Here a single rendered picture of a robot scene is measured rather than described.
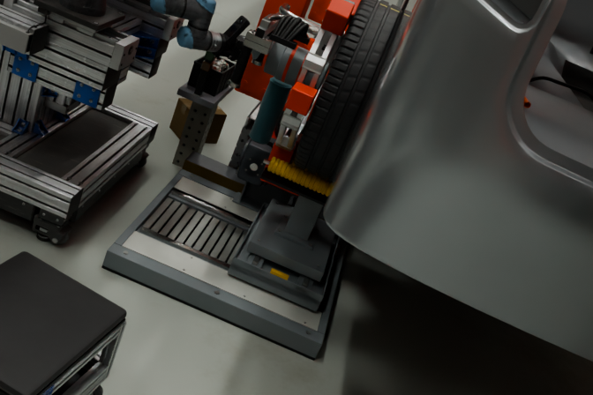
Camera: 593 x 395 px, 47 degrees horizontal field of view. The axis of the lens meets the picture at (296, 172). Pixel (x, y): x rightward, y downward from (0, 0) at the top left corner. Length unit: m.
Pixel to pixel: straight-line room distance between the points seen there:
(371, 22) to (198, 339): 1.20
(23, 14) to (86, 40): 0.22
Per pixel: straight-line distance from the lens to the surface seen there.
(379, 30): 2.27
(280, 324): 2.49
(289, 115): 2.27
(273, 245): 2.60
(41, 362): 1.71
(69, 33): 2.42
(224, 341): 2.45
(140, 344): 2.33
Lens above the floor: 1.54
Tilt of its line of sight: 24 degrees down
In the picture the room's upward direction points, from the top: 23 degrees clockwise
